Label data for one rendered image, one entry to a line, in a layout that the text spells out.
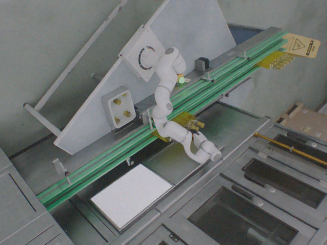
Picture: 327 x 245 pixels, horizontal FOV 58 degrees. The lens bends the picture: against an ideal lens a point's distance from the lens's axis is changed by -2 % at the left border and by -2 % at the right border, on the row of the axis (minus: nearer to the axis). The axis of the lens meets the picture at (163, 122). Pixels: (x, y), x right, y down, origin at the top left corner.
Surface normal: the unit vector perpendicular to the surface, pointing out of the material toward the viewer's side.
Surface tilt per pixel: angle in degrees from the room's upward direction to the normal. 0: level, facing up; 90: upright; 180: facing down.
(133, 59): 4
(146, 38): 4
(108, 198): 90
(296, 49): 76
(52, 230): 90
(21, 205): 90
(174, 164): 90
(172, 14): 0
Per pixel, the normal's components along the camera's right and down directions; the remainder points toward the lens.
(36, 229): -0.14, -0.81
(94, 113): 0.67, 0.34
